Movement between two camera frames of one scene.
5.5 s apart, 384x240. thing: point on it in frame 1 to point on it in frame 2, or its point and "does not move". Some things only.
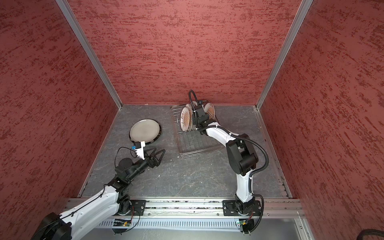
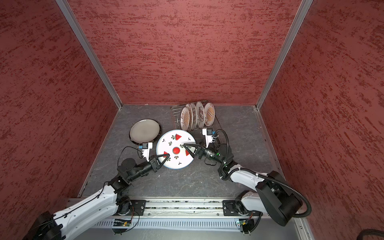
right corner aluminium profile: x=302 y=10 does not move
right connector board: x=247 y=225 does not move
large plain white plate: x=145 y=130 does not move
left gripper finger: x=158 y=161 to x=165 y=160
